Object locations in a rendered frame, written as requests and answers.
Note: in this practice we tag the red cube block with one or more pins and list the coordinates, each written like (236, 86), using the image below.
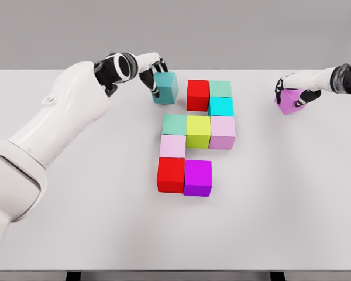
(197, 95)
(170, 175)

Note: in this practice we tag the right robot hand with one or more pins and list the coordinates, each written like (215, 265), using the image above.
(292, 85)

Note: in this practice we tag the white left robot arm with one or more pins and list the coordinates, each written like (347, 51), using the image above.
(61, 105)

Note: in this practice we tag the orchid purple cube block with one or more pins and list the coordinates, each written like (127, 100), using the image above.
(289, 101)

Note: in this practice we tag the pale pink cube block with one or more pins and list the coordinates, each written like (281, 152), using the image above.
(172, 145)
(222, 132)

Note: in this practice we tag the mint green cube block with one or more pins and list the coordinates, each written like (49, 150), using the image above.
(174, 124)
(220, 88)

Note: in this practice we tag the magenta cube block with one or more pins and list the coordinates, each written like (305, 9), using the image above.
(197, 178)

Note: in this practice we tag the yellow-green cube block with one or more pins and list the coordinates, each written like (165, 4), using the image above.
(198, 131)

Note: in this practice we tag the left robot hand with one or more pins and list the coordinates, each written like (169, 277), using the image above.
(151, 68)

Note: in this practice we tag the cyan cube block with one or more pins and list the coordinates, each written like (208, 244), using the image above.
(220, 106)

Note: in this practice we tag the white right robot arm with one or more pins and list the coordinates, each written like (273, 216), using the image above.
(339, 78)

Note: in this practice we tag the teal cube block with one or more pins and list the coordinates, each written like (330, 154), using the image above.
(166, 87)

